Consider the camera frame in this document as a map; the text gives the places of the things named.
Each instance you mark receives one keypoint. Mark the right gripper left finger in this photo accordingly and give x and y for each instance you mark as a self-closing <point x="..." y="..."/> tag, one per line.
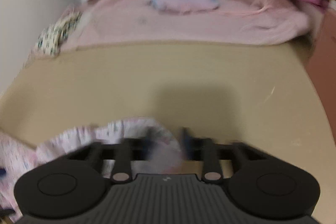
<point x="128" y="151"/>

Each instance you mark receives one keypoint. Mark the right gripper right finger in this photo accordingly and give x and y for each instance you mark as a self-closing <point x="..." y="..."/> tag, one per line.
<point x="204" y="150"/>

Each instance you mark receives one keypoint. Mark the terracotta cardboard box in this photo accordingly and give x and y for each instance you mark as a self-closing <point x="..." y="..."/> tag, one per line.
<point x="321" y="65"/>

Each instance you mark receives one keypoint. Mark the pink fleece blanket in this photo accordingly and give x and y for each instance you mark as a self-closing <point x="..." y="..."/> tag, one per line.
<point x="249" y="22"/>

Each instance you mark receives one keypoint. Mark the lilac folded cloth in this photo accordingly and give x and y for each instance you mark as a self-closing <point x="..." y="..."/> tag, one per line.
<point x="184" y="6"/>

